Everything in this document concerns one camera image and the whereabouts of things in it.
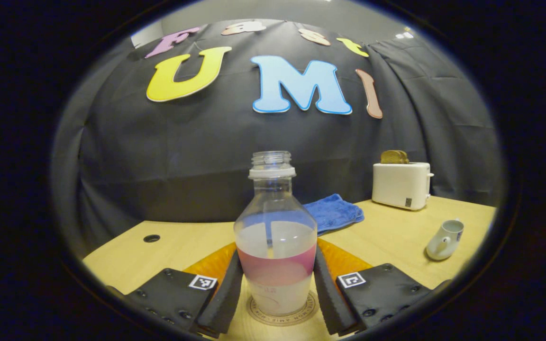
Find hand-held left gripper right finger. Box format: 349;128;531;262
313;238;453;337

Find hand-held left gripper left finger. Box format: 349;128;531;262
107;242;244;339

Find round beige coaster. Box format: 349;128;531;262
247;291;320;326

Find clear plastic water bottle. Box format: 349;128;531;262
234;151;318;317

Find white blue-flowered teacup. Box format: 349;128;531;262
426;219;464;261

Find blue folded towel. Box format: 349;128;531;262
301;193;364;236

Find white toaster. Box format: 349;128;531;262
372;162;435;211

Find brown bread slices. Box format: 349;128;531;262
381;150;410;164

